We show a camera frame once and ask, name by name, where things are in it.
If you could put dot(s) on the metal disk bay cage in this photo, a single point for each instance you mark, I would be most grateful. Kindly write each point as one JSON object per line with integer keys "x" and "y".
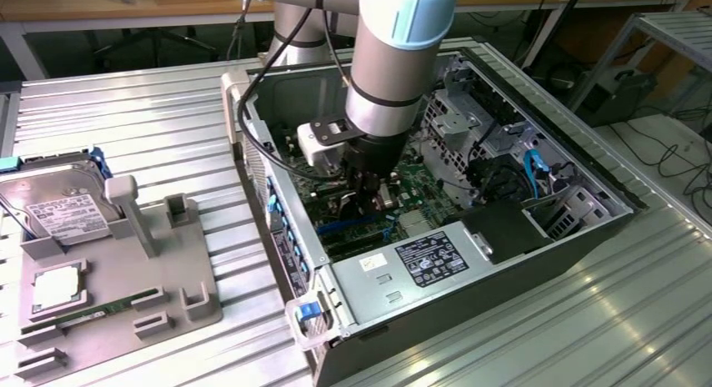
{"x": 457, "y": 112}

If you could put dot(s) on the blue case latch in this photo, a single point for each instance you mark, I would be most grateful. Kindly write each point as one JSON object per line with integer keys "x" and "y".
{"x": 310, "y": 312}

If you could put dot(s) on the black chair base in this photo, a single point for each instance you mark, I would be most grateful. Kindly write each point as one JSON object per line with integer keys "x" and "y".
{"x": 157, "y": 41}

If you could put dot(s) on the open black PC case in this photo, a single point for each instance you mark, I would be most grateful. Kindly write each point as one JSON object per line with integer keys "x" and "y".
{"x": 501, "y": 303}

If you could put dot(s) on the silver chipset heatsink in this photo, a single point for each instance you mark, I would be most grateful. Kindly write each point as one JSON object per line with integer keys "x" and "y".
{"x": 418, "y": 222}

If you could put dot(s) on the wooden desk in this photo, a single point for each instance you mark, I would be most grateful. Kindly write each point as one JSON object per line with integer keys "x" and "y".
{"x": 167, "y": 5}

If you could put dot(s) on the blue expansion slot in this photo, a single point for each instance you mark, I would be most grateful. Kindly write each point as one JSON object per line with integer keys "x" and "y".
{"x": 342, "y": 225}

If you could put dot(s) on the silver hard disk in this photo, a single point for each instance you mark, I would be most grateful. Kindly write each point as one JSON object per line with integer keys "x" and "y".
{"x": 62, "y": 203}

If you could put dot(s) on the small graphics card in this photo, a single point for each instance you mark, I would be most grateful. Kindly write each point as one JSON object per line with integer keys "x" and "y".
{"x": 390, "y": 200}

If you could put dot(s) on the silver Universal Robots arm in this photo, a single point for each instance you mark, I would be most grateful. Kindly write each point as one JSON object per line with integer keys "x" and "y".
{"x": 385, "y": 49}

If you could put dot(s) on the green motherboard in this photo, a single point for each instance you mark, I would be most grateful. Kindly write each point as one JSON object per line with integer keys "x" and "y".
{"x": 421, "y": 182}

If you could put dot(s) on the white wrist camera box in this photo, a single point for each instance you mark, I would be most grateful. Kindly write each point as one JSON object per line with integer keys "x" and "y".
{"x": 318, "y": 151}

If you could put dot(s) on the metal slat shelf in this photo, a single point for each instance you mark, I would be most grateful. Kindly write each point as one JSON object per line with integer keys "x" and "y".
{"x": 679, "y": 32}

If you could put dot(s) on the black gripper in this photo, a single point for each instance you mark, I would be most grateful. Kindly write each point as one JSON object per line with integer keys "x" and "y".
{"x": 375, "y": 153}

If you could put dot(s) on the blue disk bracket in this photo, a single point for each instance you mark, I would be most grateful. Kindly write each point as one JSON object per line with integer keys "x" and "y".
{"x": 101, "y": 162}

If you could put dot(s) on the black RAM slot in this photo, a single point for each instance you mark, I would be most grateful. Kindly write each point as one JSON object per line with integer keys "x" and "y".
{"x": 357, "y": 243}

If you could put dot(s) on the grey power supply unit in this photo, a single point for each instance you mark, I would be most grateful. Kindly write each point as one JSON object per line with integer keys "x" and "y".
{"x": 401, "y": 274}

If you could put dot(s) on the black box on floor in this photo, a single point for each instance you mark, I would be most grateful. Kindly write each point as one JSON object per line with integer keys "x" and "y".
{"x": 618, "y": 99}

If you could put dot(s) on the grey plastic parts rack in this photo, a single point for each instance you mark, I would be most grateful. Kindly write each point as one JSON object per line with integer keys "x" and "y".
{"x": 117, "y": 291}

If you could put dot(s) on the green RAM stick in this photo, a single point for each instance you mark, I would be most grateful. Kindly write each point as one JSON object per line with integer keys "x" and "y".
{"x": 95, "y": 314}

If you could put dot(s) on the silver CPU chip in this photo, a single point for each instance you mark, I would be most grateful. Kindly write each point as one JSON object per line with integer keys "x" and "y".
{"x": 58, "y": 291}

